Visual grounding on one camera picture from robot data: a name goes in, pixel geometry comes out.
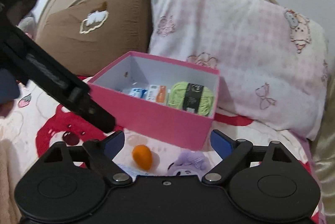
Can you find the purple plush toy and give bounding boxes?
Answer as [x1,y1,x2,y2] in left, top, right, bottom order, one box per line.
[167,150,211,180]

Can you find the white orange plastic case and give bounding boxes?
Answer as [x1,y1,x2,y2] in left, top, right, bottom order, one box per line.
[145,85,167,105]

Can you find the orange makeup sponge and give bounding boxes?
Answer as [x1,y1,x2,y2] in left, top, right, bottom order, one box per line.
[132,145,153,171]

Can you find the pink checkered pillow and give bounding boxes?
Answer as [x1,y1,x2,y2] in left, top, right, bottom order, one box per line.
[149,0,328,140]

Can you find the pink cardboard box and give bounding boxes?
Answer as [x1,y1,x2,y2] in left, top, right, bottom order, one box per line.
[88,51,220,150]

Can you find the gold satin curtain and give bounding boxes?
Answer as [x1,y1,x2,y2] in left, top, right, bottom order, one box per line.
[309,77,335,219]

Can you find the bear print blanket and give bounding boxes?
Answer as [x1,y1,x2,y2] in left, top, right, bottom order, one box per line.
[1,83,315,223]

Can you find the person's left hand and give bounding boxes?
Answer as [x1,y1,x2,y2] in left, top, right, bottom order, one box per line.
[0,101,15,118]

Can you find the brown pillow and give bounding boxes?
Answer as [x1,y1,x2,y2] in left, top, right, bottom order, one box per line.
[36,0,153,76]

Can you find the green yarn ball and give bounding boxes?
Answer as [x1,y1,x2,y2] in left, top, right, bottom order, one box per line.
[167,82,215,116]

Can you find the blue white tissue pack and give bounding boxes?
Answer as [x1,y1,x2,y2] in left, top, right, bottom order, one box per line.
[122,87,148,99]

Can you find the grey plush toy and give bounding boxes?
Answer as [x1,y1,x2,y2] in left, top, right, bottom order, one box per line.
[17,12,37,39]

